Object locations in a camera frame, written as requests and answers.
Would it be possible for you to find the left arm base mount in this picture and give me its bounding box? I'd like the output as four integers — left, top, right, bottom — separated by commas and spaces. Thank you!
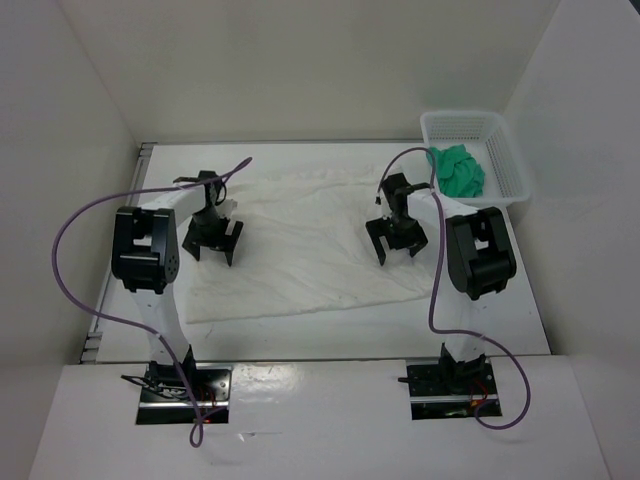
121, 365, 232, 425

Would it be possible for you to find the white plastic basket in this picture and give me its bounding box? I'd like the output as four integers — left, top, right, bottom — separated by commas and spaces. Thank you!
420, 110, 531, 207

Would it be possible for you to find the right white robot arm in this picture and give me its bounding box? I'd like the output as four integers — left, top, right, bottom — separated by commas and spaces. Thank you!
365, 173, 517, 394

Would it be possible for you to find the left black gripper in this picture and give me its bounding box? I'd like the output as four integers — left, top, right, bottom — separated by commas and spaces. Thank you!
182, 208, 242, 264

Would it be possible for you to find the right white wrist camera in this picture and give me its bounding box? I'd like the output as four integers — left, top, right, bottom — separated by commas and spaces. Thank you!
375, 192, 392, 218

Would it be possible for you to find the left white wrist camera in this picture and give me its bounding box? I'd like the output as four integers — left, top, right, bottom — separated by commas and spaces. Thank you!
216, 199, 238, 219

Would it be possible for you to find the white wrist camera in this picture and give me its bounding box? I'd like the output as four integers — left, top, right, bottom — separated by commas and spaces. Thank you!
375, 192, 392, 218
216, 199, 238, 219

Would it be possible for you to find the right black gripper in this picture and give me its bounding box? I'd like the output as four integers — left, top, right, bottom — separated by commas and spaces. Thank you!
367, 213, 428, 263

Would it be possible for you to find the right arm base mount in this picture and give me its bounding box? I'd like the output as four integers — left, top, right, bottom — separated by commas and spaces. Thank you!
397, 348, 502, 421

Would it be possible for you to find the green tank top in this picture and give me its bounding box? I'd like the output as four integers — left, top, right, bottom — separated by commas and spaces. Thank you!
427, 144, 485, 198

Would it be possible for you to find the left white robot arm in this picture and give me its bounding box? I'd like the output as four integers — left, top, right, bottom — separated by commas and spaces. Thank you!
111, 170, 243, 400

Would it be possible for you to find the white tank top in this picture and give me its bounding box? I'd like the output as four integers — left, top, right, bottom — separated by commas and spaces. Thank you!
176, 166, 433, 324

